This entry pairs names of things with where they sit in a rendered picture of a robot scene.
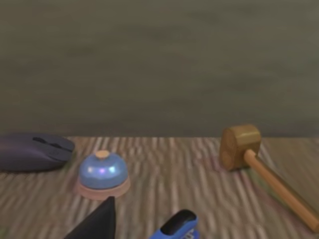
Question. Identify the blue and black stapler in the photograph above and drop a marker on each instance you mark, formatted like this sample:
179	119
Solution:
178	225

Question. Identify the wooden mallet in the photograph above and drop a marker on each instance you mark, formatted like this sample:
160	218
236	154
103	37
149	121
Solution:
240	147

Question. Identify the dark purple computer mouse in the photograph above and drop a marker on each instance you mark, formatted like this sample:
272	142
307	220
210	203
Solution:
30	154

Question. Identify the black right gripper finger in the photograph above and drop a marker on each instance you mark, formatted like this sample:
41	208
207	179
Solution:
99	221

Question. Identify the blue desk call bell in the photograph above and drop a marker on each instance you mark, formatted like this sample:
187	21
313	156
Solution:
103	174

